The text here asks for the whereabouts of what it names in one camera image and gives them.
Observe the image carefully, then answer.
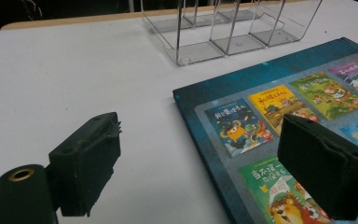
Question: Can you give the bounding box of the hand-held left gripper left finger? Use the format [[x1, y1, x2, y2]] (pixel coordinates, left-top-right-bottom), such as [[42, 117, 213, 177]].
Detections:
[[48, 111, 122, 217]]

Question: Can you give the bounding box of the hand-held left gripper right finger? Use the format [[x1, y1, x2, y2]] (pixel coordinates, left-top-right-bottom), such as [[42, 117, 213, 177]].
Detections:
[[277, 113, 358, 221]]

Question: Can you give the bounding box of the dark blue hardcover picture book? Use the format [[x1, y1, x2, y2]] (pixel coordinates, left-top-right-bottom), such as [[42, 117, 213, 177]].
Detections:
[[172, 36, 358, 224]]

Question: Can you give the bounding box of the clear acrylic book rack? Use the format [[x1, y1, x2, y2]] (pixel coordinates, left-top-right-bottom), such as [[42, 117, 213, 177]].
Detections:
[[140, 0, 324, 67]]

